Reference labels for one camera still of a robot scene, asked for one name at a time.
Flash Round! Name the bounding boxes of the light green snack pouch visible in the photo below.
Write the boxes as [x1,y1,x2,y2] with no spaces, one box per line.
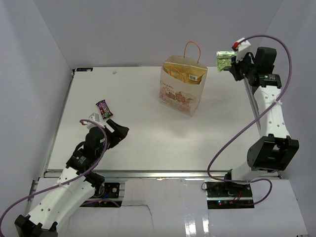
[216,51,236,72]

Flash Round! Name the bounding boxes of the aluminium front rail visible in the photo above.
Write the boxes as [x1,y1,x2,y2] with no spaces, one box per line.
[43,169,233,179]

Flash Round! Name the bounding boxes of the brown potato chips bag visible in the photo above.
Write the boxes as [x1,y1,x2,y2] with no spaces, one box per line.
[162,62,207,84]

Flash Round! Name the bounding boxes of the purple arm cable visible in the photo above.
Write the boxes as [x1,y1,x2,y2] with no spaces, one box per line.
[0,119,122,235]
[206,35,294,205]

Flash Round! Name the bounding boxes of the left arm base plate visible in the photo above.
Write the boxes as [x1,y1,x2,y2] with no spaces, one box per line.
[86,173,120,198]

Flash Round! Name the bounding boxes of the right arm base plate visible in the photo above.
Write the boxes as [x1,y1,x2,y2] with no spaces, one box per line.
[201,182,254,210]

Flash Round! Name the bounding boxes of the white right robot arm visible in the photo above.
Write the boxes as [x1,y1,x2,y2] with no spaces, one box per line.
[223,47,299,197]

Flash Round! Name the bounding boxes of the cream paper gift bag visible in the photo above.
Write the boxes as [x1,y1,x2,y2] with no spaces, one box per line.
[159,41,207,116]

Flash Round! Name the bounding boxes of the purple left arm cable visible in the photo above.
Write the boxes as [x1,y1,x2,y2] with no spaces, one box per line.
[0,119,122,235]

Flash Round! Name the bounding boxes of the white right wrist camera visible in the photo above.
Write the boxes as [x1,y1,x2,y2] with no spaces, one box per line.
[232,38,251,63]

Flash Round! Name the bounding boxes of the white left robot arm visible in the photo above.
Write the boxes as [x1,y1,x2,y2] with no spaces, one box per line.
[14,119,129,237]

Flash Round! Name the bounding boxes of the brown m&m's candy pack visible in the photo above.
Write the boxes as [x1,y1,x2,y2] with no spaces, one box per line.
[96,100,113,119]

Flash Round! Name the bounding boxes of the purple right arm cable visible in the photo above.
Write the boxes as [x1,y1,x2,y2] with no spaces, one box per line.
[206,35,294,205]

